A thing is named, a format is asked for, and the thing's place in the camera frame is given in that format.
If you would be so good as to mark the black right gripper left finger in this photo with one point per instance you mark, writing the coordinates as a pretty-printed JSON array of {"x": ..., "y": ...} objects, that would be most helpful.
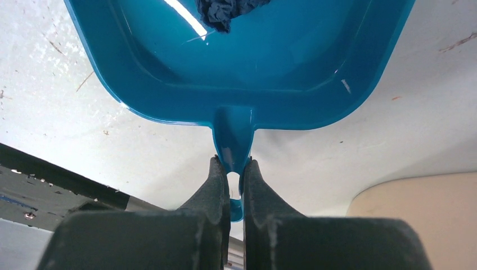
[{"x": 213, "y": 197}]

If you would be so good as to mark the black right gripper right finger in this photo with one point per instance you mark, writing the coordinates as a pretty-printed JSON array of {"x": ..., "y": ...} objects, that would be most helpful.
[{"x": 260, "y": 200}]

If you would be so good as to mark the blue dustpan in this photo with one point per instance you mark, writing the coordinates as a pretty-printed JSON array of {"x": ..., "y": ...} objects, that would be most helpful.
[{"x": 288, "y": 65}]

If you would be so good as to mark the dark blue scrap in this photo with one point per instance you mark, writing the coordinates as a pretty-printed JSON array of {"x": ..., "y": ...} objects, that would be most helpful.
[{"x": 218, "y": 14}]

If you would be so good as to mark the beige waste bin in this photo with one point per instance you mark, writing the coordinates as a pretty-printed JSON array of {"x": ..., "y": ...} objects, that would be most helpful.
[{"x": 440, "y": 208}]

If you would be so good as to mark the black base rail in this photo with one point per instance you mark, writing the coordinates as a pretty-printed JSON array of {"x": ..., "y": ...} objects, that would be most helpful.
[{"x": 40, "y": 194}]

